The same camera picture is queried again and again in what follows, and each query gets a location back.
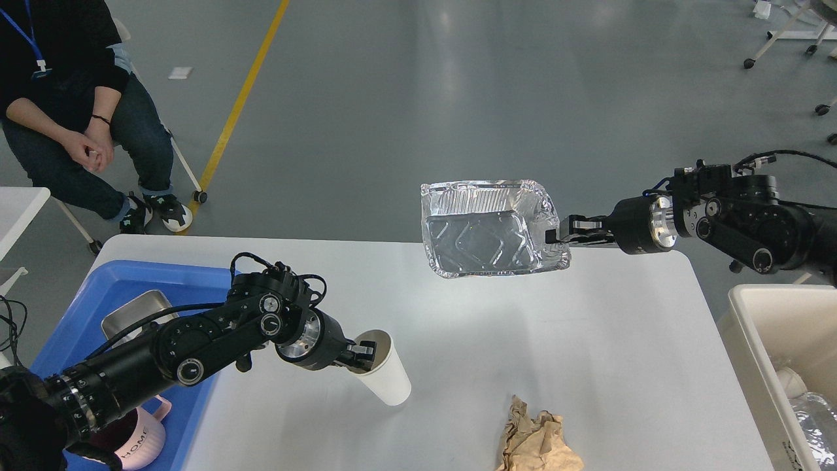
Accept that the blue plastic tray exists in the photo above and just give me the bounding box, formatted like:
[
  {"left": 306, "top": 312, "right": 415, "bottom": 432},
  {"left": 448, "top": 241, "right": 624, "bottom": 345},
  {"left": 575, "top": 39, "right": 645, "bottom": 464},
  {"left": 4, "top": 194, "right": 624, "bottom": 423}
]
[{"left": 30, "top": 260, "right": 231, "bottom": 470}]

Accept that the pink ribbed mug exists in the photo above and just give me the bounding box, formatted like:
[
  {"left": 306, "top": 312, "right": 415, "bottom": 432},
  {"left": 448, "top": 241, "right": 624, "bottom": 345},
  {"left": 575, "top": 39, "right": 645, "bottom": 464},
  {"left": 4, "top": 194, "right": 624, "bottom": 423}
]
[{"left": 89, "top": 394, "right": 171, "bottom": 470}]

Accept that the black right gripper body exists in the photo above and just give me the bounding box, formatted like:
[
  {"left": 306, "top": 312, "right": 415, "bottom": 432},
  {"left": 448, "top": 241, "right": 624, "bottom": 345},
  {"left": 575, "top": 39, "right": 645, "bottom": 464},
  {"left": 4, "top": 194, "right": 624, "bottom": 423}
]
[{"left": 609, "top": 194, "right": 678, "bottom": 254}]

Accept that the black cable bundle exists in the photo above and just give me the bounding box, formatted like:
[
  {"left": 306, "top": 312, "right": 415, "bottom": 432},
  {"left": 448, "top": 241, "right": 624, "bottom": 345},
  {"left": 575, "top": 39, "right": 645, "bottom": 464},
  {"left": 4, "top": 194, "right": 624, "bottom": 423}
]
[{"left": 0, "top": 294, "right": 28, "bottom": 370}]

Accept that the crumpled foil in bin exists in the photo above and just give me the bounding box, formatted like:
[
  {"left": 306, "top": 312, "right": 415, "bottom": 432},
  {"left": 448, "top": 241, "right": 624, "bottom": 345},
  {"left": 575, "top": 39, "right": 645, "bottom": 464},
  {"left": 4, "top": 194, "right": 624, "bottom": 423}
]
[{"left": 789, "top": 392, "right": 836, "bottom": 470}]

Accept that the small stainless steel tray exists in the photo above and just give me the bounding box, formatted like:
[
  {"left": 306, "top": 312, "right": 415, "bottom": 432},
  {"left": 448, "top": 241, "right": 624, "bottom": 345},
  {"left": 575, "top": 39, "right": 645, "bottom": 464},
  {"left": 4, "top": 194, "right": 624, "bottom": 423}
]
[{"left": 101, "top": 290, "right": 171, "bottom": 340}]

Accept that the aluminium foil tray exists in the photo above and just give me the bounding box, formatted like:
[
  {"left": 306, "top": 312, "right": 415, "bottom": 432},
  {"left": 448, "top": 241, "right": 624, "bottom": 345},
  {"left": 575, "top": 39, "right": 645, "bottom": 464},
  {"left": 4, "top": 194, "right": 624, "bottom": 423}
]
[{"left": 420, "top": 179, "right": 572, "bottom": 279}]

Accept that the white side table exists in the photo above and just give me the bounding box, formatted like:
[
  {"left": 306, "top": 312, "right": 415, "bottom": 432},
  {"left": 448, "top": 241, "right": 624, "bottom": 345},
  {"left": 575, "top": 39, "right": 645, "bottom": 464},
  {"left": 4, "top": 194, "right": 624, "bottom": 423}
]
[{"left": 1, "top": 186, "right": 50, "bottom": 260}]

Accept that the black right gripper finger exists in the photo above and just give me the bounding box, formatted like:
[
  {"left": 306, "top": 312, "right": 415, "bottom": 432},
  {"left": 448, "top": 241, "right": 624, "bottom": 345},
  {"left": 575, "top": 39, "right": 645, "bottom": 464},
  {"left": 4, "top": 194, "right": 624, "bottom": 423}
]
[{"left": 545, "top": 215, "right": 615, "bottom": 247}]

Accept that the crumpled brown paper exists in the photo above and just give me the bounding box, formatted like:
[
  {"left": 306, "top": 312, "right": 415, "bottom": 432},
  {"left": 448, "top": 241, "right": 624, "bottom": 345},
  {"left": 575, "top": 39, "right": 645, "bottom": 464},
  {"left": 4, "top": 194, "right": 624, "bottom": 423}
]
[{"left": 496, "top": 394, "right": 584, "bottom": 470}]

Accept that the white paper cup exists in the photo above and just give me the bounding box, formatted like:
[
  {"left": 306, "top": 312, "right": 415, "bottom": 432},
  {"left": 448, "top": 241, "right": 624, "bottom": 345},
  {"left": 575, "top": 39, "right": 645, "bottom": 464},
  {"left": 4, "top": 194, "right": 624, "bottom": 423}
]
[{"left": 349, "top": 329, "right": 411, "bottom": 406}]

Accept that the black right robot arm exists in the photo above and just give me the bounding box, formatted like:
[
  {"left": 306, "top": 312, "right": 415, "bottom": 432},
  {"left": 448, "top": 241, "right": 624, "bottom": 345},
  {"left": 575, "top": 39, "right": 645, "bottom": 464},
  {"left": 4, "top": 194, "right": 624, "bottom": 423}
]
[{"left": 545, "top": 150, "right": 836, "bottom": 285}]

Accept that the person in dark clothes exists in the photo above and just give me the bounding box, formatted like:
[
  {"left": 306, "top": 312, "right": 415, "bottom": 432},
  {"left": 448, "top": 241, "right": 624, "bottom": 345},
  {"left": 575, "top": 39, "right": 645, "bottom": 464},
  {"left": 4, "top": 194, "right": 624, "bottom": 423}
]
[{"left": 1, "top": 1, "right": 192, "bottom": 234}]

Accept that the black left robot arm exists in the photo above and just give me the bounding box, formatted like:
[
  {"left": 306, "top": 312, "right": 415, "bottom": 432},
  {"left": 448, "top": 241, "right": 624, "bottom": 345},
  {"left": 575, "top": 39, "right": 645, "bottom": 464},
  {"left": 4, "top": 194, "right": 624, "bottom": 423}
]
[{"left": 2, "top": 260, "right": 383, "bottom": 470}]

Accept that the grey office chair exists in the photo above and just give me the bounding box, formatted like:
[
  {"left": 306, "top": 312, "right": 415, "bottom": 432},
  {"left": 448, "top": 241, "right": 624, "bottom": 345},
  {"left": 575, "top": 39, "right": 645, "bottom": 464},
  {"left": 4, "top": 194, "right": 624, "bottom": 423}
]
[{"left": 52, "top": 17, "right": 207, "bottom": 256}]

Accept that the white cup in bin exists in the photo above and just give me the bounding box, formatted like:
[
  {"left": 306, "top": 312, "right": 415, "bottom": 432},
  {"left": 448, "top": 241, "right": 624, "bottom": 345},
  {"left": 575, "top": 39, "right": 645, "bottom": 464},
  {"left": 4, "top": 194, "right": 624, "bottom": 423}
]
[{"left": 775, "top": 366, "right": 808, "bottom": 400}]

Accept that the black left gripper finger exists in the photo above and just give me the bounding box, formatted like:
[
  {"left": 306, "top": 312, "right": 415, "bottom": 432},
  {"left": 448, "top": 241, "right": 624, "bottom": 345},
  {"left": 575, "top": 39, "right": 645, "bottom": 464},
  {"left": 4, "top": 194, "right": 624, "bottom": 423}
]
[{"left": 343, "top": 341, "right": 377, "bottom": 372}]

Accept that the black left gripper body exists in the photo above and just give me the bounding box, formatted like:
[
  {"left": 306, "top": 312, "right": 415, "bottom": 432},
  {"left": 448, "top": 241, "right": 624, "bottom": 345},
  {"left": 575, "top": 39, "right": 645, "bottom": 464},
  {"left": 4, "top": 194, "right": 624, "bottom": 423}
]
[{"left": 275, "top": 308, "right": 356, "bottom": 372}]

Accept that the white wheeled chair base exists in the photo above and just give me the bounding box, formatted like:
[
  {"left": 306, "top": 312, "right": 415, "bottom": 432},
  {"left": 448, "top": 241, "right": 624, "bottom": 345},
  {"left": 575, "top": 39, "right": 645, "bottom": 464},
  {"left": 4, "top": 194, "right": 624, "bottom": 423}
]
[{"left": 741, "top": 1, "right": 835, "bottom": 152}]

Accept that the white plastic bin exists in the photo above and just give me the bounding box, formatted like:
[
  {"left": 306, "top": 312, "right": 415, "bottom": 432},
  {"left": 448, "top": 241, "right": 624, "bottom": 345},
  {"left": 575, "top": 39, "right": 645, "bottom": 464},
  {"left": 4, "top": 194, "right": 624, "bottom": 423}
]
[{"left": 717, "top": 285, "right": 836, "bottom": 470}]

